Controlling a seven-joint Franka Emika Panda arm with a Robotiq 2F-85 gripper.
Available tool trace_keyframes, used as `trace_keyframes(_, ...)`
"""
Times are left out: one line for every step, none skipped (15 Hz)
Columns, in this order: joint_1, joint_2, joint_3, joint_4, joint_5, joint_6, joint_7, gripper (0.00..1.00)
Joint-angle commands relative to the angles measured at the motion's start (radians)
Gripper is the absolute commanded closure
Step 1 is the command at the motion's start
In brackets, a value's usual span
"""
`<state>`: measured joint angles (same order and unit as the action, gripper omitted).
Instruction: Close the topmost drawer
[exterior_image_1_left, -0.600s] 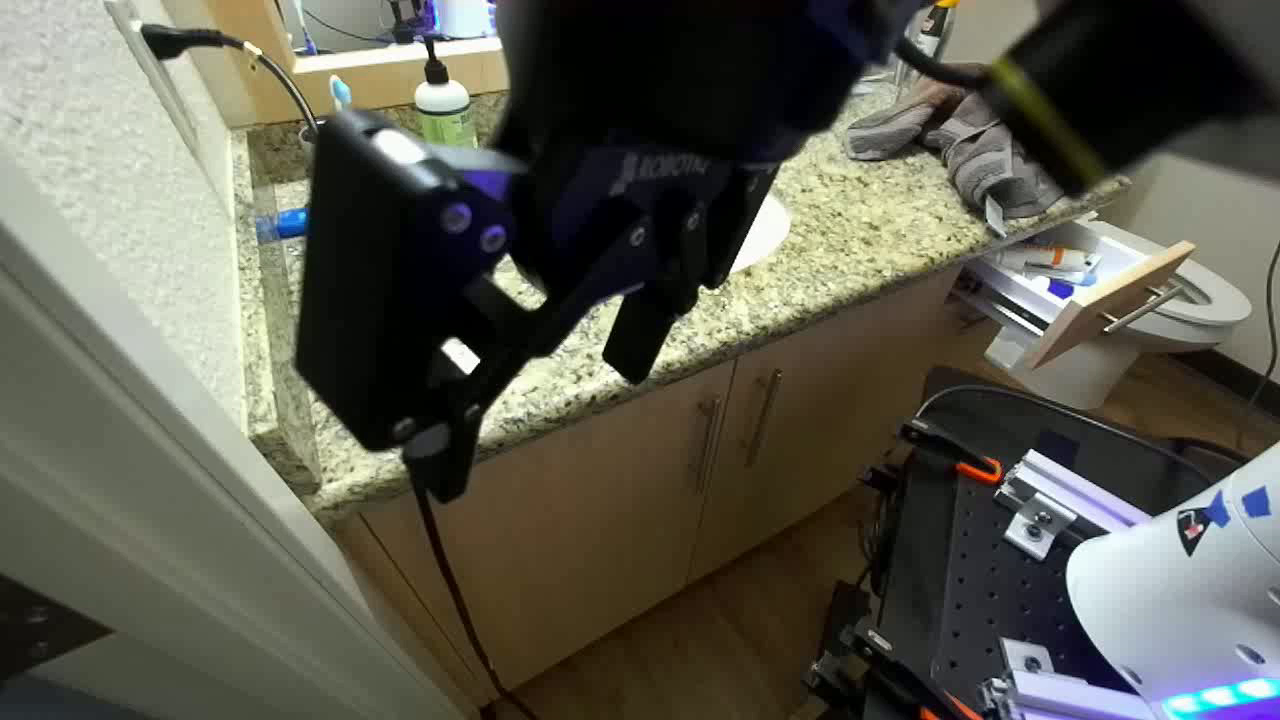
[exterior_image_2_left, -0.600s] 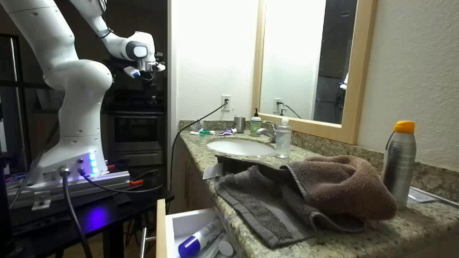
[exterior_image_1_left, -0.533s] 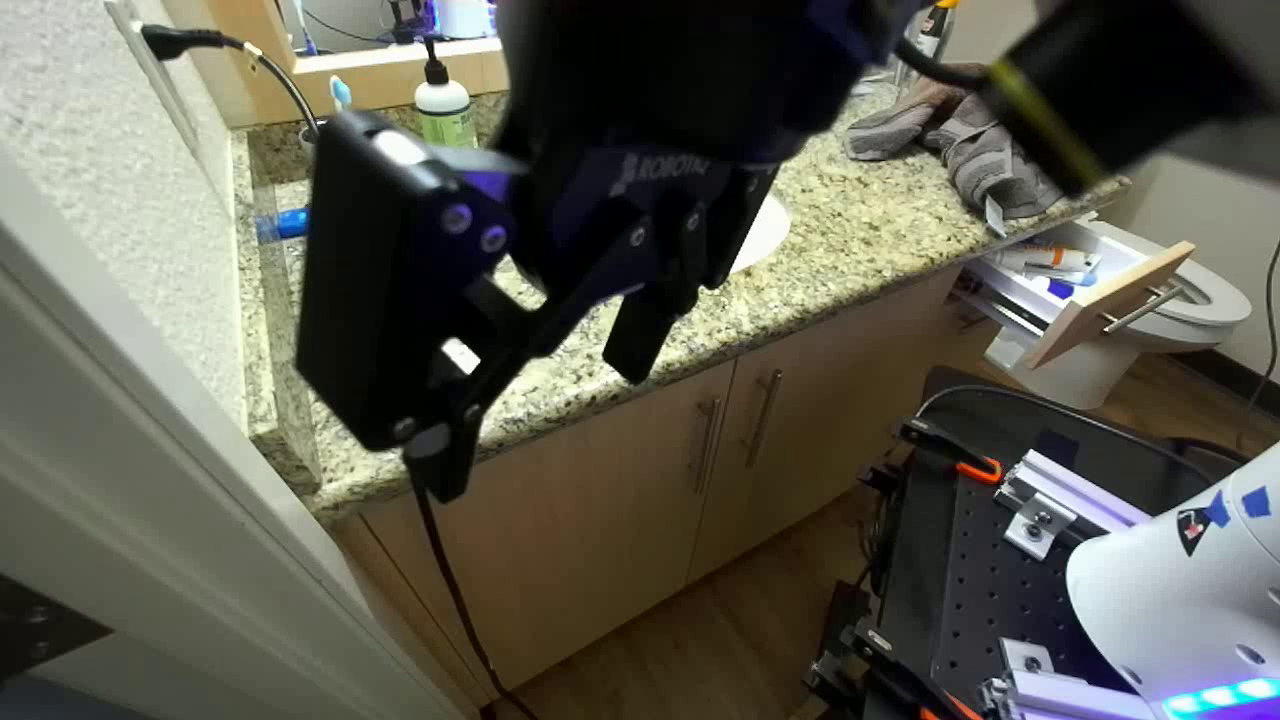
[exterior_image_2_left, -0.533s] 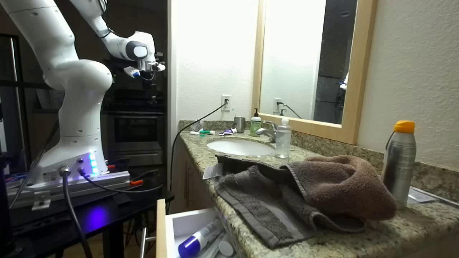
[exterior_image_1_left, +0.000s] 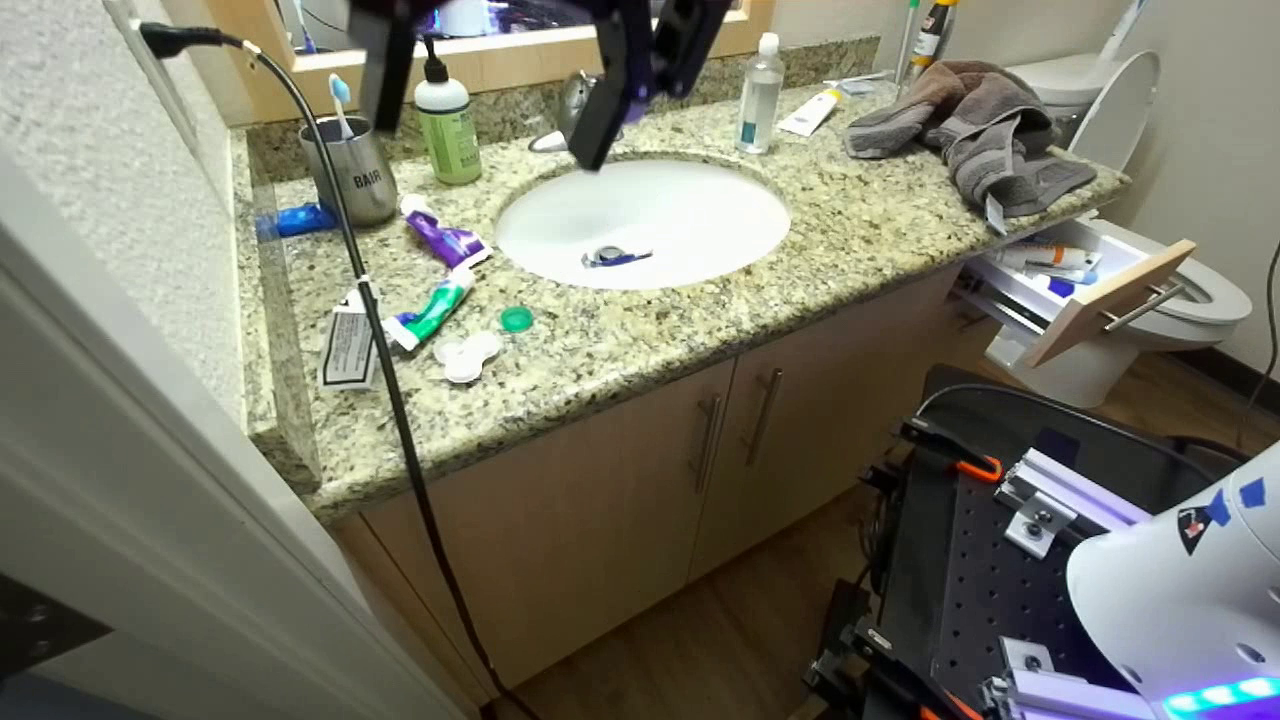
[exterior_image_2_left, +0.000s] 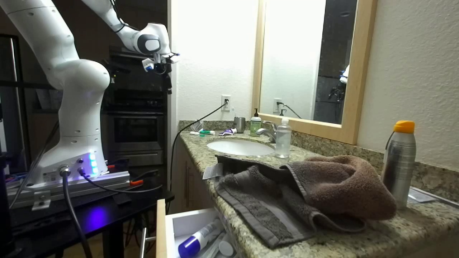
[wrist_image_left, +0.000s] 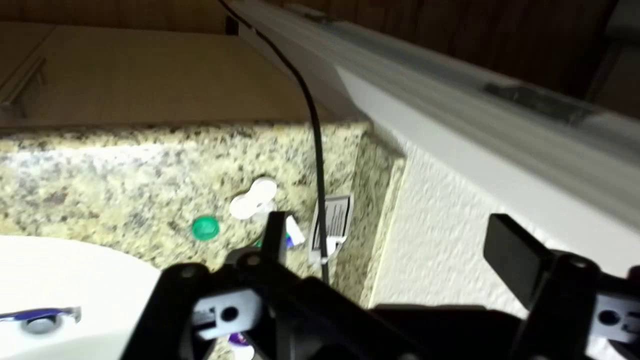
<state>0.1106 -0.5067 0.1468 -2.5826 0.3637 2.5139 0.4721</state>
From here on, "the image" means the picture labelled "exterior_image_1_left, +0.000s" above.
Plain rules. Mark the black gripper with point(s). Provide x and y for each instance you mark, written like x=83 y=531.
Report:
x=692 y=33

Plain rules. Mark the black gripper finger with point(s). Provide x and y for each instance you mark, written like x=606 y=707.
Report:
x=386 y=67

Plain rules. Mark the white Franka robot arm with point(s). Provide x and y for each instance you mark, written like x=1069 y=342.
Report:
x=1186 y=603

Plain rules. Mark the white drawer with wood front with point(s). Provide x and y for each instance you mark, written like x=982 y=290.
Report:
x=1107 y=300

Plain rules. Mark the white blue toothbrush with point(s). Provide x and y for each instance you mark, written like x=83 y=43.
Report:
x=341 y=97

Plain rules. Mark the chrome faucet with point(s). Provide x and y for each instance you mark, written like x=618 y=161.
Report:
x=570 y=104

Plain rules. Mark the green soap pump bottle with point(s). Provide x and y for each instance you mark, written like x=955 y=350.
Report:
x=449 y=134

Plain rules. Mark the grey metal cup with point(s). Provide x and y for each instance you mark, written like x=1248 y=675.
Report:
x=356 y=183

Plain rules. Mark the wood framed mirror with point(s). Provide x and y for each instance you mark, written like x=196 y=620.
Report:
x=254 y=63

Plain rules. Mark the clear sanitizer bottle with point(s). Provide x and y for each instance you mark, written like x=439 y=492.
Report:
x=763 y=100

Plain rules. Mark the white oval sink basin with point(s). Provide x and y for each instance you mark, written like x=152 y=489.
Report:
x=692 y=214

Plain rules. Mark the small blue object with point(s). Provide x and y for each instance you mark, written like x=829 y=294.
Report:
x=303 y=222

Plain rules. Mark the purple toothpaste tube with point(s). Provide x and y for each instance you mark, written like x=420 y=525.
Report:
x=446 y=242

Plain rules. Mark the small object in sink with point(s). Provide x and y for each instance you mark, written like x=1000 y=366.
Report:
x=614 y=253

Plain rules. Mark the white flat tube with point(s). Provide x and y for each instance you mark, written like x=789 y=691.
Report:
x=808 y=115

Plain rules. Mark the green white toothpaste tube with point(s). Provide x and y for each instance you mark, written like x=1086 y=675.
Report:
x=435 y=312

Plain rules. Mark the green round cap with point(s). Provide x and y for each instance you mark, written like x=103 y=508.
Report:
x=516 y=317

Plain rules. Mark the white grey printed packet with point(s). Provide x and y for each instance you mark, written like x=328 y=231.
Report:
x=351 y=347

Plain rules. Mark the white round container lid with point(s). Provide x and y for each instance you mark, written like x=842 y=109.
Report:
x=469 y=358

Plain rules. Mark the bottle with yellow cap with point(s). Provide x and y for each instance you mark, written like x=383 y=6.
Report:
x=930 y=33

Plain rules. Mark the grey brown towel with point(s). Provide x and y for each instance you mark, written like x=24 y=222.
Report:
x=984 y=124

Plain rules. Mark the narrow wood cabinet door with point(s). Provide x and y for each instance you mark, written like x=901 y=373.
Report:
x=852 y=401

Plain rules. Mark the wood vanity cabinet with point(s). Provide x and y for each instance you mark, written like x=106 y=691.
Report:
x=600 y=535

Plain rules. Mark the wide wood cabinet door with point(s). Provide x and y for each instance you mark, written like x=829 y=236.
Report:
x=561 y=535

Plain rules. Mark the white orange tube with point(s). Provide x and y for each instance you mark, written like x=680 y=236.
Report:
x=1063 y=259

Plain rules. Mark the small bottle with blue cap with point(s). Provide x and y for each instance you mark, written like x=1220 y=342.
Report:
x=1063 y=284

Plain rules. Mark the white toilet lid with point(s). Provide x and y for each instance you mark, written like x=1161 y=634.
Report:
x=1120 y=115

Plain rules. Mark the black robot cart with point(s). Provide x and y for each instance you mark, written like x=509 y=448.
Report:
x=960 y=587

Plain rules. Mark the white toilet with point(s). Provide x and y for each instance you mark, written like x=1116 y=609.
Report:
x=1214 y=300

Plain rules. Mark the glowing LED strip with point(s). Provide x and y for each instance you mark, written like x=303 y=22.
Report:
x=1220 y=699

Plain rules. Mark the black wall plug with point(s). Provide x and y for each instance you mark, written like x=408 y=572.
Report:
x=168 y=38

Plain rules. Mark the white door frame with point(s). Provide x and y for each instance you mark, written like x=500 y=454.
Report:
x=162 y=535

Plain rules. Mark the aluminium extrusion bracket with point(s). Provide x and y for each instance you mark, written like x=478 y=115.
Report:
x=1074 y=507
x=1055 y=694

